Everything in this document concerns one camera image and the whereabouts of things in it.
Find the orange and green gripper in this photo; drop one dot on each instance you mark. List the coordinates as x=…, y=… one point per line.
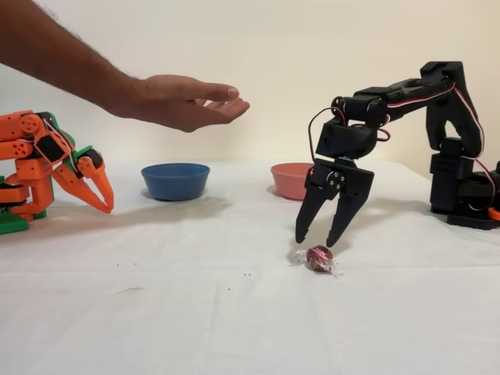
x=87, y=172

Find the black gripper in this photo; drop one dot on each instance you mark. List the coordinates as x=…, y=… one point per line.
x=348, y=174

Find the red foil candy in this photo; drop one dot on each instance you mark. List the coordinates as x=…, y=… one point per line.
x=320, y=258

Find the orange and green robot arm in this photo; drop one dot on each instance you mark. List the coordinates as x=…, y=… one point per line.
x=35, y=168

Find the person's bare forearm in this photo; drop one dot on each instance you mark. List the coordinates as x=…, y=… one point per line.
x=54, y=47

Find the green arm base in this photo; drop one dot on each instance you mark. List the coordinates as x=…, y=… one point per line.
x=11, y=226

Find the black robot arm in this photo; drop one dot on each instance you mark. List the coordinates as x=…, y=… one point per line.
x=441, y=78

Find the person's bare hand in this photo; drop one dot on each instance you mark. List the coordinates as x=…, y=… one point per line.
x=172, y=101

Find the pink plastic bowl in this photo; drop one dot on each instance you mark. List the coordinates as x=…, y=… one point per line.
x=289, y=183

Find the blue plastic bowl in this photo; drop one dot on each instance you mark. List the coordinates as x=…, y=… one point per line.
x=176, y=183

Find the white tablecloth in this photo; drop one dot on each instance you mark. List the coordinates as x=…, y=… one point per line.
x=195, y=312

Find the orange base clamp piece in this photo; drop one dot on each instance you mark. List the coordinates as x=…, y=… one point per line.
x=495, y=214

